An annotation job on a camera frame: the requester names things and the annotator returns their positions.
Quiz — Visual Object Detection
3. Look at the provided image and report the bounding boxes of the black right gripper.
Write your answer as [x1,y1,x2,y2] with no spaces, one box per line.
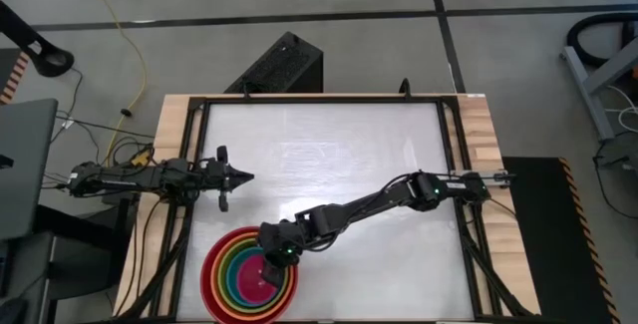
[257,219,302,289]

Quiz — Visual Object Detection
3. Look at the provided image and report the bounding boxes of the grey laptop lid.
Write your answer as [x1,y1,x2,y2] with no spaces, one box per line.
[0,98,60,242]

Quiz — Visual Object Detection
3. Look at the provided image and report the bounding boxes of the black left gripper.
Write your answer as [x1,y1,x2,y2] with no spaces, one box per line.
[202,145,255,213]

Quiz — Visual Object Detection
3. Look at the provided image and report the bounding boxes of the orange plastic bowl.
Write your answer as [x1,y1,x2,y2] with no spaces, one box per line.
[208,233,292,318]

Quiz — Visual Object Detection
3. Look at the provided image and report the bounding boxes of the black hose loop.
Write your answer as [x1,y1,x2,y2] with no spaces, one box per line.
[566,11,638,69]

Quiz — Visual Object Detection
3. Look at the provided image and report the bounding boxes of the nested rainbow bowls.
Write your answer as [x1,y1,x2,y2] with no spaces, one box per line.
[199,224,301,324]

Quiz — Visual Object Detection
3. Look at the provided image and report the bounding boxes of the yellow plug connector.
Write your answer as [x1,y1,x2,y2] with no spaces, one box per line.
[130,147,155,167]

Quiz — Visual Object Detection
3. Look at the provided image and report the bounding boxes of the pink plastic bowl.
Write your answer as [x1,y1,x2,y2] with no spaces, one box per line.
[235,256,280,302]

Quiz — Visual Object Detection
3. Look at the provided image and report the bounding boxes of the black mat with striped edge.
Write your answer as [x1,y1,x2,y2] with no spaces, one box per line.
[499,156,622,324]

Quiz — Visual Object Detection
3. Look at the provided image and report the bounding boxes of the yellow floor cable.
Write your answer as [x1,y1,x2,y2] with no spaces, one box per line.
[74,0,151,165]

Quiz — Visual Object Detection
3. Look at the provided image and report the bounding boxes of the black computer tower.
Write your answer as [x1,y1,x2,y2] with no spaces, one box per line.
[223,30,325,95]

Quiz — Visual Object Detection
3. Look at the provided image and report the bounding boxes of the yellow-green plastic bowl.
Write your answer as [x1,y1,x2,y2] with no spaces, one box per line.
[216,240,288,313]

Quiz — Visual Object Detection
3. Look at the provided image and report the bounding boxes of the grey metal stand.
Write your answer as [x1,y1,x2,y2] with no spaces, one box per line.
[559,37,638,142]

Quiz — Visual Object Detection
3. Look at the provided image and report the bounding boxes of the teal plastic bowl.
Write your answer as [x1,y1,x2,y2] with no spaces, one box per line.
[223,246,285,310]

